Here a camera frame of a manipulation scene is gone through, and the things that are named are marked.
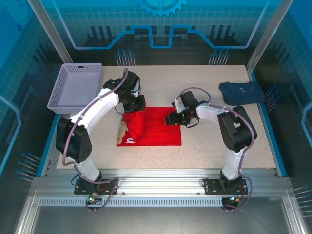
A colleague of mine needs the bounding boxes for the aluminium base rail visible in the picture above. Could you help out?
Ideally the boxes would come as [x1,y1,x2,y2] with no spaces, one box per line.
[31,168,293,195]

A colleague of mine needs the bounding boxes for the aluminium frame post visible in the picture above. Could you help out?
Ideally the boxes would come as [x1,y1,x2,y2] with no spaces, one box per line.
[246,0,293,74]
[27,0,74,64]

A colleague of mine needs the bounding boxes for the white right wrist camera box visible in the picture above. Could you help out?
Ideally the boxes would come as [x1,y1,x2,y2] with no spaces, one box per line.
[171,98,183,113]

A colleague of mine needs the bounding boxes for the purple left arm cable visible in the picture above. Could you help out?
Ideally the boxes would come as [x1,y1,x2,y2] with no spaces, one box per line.
[62,67,130,213]

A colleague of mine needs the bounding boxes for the slotted grey cable duct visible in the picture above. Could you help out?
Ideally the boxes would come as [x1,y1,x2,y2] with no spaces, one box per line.
[39,197,224,207]

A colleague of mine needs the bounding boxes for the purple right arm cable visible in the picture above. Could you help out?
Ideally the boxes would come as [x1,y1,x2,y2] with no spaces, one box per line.
[175,87,256,213]

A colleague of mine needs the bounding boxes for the red t-shirt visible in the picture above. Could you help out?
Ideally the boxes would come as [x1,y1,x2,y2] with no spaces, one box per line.
[116,106,182,147]

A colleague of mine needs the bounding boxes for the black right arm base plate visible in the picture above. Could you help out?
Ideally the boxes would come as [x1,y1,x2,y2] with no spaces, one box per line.
[203,178,249,195]

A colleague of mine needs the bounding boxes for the folded navy t-shirt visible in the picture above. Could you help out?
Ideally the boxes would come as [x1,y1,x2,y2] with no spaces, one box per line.
[218,81,266,106]

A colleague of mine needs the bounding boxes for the lavender plastic basket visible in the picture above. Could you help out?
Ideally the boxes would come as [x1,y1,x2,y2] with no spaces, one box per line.
[47,62,103,115]

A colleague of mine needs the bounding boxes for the power connector with green light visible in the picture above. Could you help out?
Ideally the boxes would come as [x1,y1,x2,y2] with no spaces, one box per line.
[228,195,244,205]
[86,194,102,205]

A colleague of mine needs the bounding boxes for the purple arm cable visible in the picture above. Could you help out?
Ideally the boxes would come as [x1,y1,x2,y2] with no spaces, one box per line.
[175,87,256,213]
[62,67,130,213]

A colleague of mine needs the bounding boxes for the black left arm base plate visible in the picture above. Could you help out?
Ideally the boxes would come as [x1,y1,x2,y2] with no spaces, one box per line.
[74,178,119,195]

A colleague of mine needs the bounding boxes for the blue table edge strip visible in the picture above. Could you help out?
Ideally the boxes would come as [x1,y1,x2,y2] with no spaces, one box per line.
[248,71,289,178]
[36,77,72,178]

